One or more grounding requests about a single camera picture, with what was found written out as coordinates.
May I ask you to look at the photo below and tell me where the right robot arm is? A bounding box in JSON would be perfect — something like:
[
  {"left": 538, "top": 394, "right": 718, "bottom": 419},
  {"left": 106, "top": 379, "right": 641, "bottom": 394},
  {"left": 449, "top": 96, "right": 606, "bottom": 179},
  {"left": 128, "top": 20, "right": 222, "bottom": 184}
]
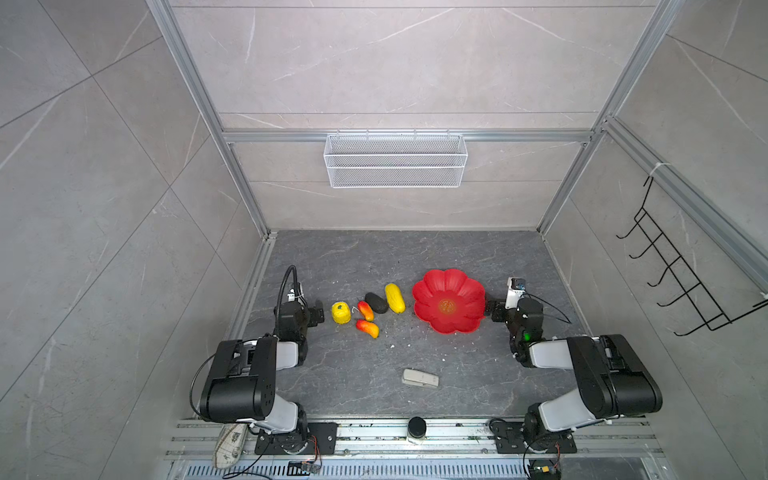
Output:
[{"left": 485, "top": 296, "right": 663, "bottom": 442}]

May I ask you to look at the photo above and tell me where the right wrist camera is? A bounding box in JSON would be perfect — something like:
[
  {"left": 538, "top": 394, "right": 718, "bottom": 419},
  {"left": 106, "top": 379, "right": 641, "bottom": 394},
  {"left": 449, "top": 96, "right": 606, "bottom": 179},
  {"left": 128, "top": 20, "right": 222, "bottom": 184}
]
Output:
[{"left": 505, "top": 277, "right": 526, "bottom": 310}]

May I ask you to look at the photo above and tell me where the black fake avocado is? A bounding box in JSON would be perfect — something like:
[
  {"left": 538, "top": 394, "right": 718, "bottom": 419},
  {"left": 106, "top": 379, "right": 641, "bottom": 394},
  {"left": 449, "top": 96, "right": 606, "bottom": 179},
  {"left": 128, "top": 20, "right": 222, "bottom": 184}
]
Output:
[{"left": 364, "top": 292, "right": 389, "bottom": 314}]

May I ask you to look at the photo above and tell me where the black round knob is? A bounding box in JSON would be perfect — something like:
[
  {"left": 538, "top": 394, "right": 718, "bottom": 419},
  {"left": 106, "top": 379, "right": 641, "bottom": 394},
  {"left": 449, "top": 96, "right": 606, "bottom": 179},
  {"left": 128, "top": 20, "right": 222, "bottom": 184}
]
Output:
[{"left": 407, "top": 416, "right": 427, "bottom": 439}]

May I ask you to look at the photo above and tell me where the aluminium rail track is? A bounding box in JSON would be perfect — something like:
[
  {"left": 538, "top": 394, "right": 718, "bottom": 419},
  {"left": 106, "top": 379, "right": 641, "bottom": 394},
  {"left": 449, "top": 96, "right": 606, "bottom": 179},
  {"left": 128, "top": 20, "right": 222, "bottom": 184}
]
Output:
[{"left": 160, "top": 417, "right": 665, "bottom": 461}]

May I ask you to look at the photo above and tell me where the patterned slipper object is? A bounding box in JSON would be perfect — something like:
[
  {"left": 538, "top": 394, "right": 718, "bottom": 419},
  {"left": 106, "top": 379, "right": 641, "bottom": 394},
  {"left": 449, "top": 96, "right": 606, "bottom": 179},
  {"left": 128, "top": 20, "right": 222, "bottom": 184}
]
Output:
[{"left": 213, "top": 423, "right": 247, "bottom": 470}]

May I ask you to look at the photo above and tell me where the red flower-shaped fruit bowl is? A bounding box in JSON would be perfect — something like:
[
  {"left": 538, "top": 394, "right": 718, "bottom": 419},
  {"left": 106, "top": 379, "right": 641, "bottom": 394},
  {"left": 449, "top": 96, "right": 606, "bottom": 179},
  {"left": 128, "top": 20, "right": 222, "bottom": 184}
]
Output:
[{"left": 412, "top": 269, "right": 486, "bottom": 335}]

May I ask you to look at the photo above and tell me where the beige stapler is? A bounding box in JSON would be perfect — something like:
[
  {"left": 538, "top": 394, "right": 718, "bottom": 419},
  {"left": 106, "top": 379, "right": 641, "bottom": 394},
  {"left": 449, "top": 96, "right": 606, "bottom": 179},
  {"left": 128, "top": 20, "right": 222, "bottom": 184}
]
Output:
[{"left": 402, "top": 369, "right": 439, "bottom": 388}]

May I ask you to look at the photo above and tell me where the white wire mesh basket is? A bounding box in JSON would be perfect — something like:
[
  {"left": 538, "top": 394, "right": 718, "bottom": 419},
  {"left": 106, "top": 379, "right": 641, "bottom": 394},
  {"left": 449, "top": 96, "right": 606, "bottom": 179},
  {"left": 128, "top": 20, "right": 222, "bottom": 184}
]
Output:
[{"left": 323, "top": 133, "right": 469, "bottom": 189}]

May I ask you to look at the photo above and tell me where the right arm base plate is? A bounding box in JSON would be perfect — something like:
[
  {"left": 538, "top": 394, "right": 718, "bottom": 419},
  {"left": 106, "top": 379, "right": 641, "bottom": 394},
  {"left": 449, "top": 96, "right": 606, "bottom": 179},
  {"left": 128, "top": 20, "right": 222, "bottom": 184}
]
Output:
[{"left": 488, "top": 418, "right": 577, "bottom": 455}]

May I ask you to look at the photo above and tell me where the black wire hook rack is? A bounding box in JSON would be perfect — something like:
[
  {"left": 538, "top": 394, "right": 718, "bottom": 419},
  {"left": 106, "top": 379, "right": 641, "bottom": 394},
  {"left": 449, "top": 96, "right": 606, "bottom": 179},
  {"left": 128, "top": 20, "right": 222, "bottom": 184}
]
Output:
[{"left": 616, "top": 175, "right": 767, "bottom": 338}]

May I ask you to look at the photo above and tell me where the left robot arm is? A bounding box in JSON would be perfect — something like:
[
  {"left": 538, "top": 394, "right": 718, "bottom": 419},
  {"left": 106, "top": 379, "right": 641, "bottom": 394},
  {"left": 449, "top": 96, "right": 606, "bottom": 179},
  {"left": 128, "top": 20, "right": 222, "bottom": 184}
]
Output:
[{"left": 189, "top": 300, "right": 325, "bottom": 442}]

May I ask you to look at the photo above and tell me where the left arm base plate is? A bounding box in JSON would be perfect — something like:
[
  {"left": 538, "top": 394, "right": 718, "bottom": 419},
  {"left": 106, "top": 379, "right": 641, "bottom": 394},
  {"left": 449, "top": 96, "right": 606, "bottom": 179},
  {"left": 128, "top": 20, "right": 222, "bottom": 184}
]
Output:
[{"left": 254, "top": 422, "right": 339, "bottom": 456}]

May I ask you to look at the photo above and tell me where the yellow fake banana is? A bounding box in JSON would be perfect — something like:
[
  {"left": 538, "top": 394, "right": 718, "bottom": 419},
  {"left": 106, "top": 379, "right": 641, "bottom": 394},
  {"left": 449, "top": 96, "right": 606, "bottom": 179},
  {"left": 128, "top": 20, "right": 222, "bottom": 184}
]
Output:
[{"left": 385, "top": 283, "right": 406, "bottom": 314}]

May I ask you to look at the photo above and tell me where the red-yellow fake mango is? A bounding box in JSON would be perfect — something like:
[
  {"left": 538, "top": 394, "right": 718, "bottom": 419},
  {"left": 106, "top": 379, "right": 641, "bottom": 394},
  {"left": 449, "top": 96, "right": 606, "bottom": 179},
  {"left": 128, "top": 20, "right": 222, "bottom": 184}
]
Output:
[
  {"left": 357, "top": 301, "right": 375, "bottom": 322},
  {"left": 355, "top": 320, "right": 380, "bottom": 339}
]

